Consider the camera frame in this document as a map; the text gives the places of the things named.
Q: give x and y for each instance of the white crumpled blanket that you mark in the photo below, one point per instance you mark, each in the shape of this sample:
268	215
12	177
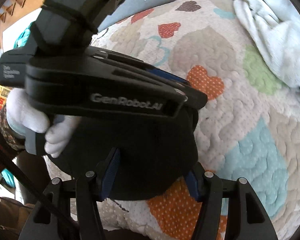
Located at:
274	26

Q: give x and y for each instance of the patterned sleeve forearm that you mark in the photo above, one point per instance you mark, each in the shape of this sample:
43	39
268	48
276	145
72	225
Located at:
10	145

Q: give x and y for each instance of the teal star towel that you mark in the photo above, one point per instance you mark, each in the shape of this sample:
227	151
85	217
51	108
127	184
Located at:
23	37

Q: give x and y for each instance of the white gloved left hand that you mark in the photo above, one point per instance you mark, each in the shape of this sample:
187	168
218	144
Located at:
26	121

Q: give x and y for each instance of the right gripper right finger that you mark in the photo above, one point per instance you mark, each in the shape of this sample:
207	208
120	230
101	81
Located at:
247	218

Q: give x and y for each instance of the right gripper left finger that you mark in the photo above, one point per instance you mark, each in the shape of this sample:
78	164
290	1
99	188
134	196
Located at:
68	209

